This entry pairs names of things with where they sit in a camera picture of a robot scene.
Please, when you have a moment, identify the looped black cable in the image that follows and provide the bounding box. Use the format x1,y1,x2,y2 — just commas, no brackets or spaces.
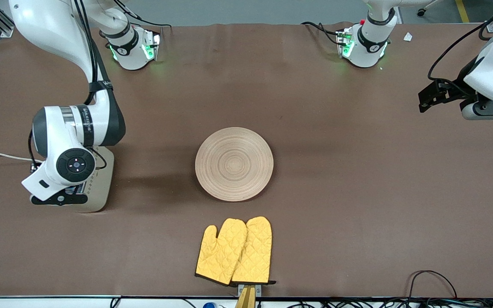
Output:
408,270,458,299

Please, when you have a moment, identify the round wooden plate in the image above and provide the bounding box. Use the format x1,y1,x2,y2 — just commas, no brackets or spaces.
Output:
195,127,274,202

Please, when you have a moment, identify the yellow quilted oven mitt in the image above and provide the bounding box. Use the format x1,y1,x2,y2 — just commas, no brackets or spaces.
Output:
231,216,276,285
195,219,247,286

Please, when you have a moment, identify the black right base cable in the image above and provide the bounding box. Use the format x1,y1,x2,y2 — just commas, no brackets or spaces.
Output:
114,0,172,30

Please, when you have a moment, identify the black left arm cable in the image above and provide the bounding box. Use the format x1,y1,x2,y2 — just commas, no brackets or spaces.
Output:
428,3,493,82

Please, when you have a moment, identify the black base cable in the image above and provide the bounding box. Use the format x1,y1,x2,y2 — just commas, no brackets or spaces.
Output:
301,21,346,46
114,0,172,30

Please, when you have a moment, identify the black left base cable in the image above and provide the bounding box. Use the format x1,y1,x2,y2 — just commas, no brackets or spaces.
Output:
301,21,346,46

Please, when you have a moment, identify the metal bracket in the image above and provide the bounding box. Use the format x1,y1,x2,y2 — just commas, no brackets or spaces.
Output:
238,283,262,298

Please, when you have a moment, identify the cream and chrome toaster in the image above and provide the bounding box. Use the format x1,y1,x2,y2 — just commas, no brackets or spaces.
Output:
37,145,115,213

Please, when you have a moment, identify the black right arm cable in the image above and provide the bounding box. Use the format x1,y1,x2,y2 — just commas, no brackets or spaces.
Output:
72,0,114,105

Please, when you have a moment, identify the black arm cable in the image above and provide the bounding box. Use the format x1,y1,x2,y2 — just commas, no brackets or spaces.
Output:
428,3,493,82
72,0,114,105

